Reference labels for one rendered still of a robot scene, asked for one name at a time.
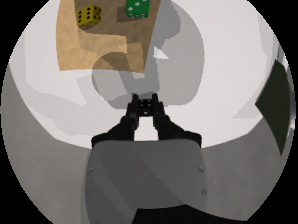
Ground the black die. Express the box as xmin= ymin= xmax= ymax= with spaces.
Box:
xmin=138 ymin=99 xmax=153 ymax=117

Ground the green die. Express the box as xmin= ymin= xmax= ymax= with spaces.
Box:
xmin=125 ymin=0 xmax=150 ymax=18

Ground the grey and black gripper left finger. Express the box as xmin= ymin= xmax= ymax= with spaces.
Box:
xmin=91 ymin=94 xmax=139 ymax=148

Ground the yellow die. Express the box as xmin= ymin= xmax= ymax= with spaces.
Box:
xmin=77 ymin=5 xmax=101 ymax=26

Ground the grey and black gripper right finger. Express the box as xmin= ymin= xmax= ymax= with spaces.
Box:
xmin=152 ymin=93 xmax=202 ymax=148

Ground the tan square mat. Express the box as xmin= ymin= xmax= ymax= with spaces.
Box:
xmin=56 ymin=0 xmax=161 ymax=73

